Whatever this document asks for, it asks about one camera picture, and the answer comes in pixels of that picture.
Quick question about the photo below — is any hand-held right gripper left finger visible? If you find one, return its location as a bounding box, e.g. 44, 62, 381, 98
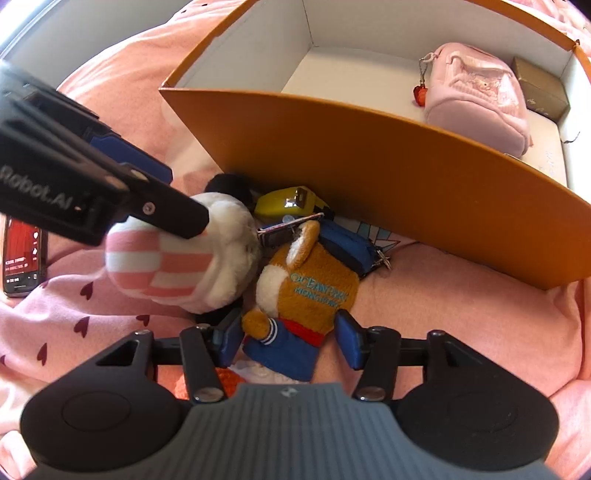
99, 314, 244, 403

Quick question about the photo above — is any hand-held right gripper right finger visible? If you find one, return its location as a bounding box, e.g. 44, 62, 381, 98
335, 310, 490, 402

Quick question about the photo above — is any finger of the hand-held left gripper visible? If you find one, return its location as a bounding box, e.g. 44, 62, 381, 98
115, 164, 211, 240
90, 131, 174, 184

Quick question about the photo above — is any brown plush toy orange shirt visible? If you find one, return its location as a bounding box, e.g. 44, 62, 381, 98
241, 220, 362, 384

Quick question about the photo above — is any pink striped white plush toy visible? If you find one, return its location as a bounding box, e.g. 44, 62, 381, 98
104, 191, 262, 315

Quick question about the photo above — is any orange cardboard box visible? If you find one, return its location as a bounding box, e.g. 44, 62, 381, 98
159, 0, 591, 291

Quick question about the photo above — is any pink fabric pouch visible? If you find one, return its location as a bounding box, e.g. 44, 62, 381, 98
412, 42, 533, 160

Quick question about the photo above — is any orange knitted item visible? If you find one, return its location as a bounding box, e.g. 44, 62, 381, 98
174, 367, 246, 401

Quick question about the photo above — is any white printed cloth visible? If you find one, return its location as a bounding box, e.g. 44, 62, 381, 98
228, 357, 298, 385

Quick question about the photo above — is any blue pouch with keyring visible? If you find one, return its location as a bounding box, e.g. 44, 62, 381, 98
318, 219, 394, 278

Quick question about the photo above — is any yellow toy case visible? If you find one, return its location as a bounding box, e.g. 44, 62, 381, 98
254, 185, 331, 221

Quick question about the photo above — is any black smartphone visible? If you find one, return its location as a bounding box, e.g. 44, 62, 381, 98
3, 216, 48, 299

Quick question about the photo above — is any small pink-edged device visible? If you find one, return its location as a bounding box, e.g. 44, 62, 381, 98
257, 212, 325, 248

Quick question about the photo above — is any pink printed blanket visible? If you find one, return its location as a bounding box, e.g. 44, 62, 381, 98
0, 0, 591, 480

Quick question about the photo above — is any flat white box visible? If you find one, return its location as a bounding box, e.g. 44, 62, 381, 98
521, 110, 570, 189

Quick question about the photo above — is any small gold box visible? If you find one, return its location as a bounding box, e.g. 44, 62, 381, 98
512, 56, 571, 123

